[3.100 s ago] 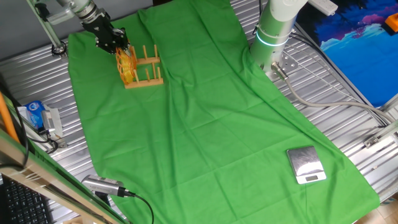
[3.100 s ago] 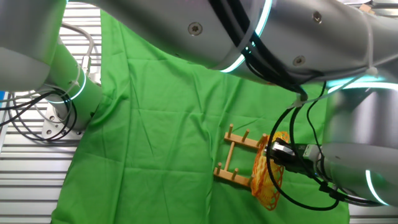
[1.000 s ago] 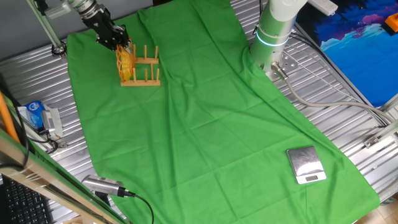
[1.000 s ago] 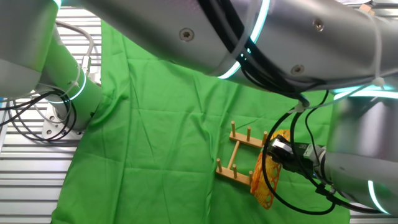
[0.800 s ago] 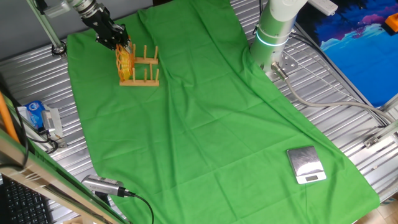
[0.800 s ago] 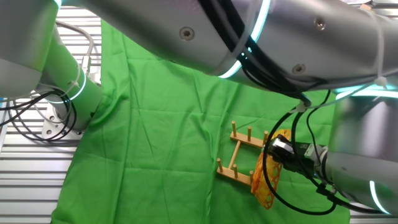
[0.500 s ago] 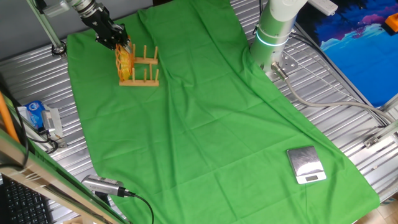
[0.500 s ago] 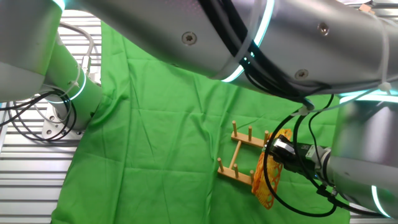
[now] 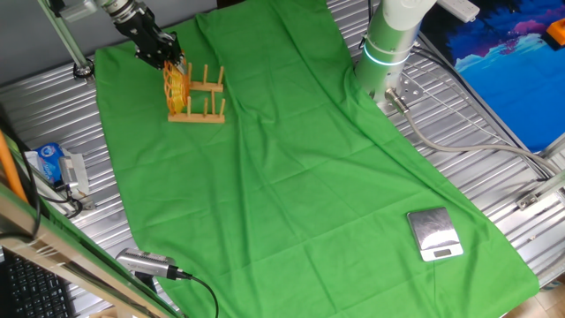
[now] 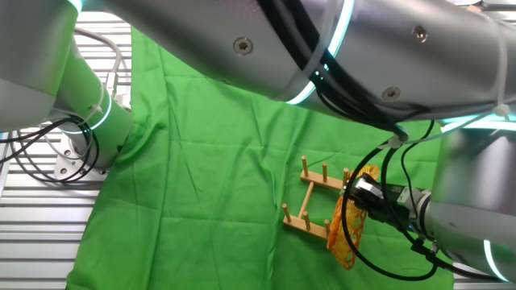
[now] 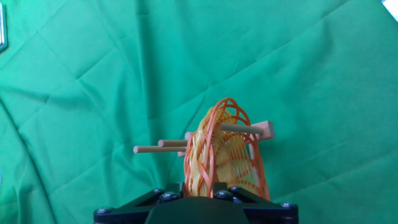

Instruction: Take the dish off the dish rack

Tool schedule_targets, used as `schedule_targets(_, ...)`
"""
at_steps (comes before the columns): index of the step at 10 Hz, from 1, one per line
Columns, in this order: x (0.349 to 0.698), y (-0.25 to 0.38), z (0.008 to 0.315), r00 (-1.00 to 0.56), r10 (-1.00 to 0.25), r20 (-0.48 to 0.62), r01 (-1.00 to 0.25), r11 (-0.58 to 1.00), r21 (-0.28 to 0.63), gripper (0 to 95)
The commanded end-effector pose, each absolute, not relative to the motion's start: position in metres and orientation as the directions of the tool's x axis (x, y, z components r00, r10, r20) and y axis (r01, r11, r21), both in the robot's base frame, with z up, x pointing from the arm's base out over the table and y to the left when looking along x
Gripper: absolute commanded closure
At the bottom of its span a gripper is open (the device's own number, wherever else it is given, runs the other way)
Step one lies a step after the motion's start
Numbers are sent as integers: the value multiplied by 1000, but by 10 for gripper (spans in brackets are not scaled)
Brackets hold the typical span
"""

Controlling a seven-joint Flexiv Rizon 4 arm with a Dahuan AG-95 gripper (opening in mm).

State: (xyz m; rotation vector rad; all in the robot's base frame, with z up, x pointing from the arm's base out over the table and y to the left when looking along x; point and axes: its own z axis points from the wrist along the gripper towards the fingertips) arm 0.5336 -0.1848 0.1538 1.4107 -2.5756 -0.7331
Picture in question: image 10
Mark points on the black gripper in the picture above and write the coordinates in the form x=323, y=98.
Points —
x=383, y=205

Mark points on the orange woven plastic dish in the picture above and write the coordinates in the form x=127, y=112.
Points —
x=346, y=237

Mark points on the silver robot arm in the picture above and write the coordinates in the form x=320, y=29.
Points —
x=282, y=40

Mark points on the wooden dish rack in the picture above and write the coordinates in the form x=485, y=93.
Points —
x=318, y=179

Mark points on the green cloth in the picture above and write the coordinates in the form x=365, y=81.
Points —
x=201, y=181

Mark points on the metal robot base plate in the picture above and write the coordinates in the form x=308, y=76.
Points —
x=68, y=159

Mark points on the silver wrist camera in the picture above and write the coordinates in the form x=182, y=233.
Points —
x=369, y=189

